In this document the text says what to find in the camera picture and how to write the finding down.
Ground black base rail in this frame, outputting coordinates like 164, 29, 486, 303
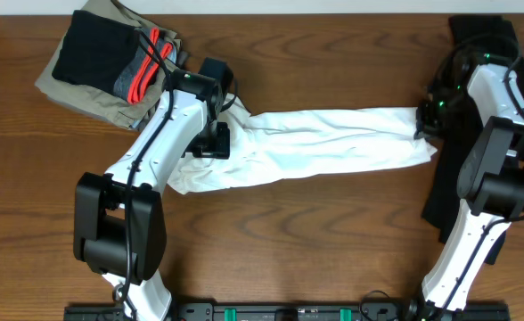
63, 301, 512, 321

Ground grey shorts with red trim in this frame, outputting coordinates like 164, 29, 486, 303
112, 28, 177, 104

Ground black garment on right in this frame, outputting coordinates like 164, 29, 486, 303
422, 15, 524, 265

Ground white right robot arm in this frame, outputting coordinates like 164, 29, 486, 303
401, 35, 524, 320

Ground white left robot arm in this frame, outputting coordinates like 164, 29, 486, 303
63, 58, 233, 320

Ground white printed t-shirt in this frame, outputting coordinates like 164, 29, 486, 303
168, 100, 437, 194

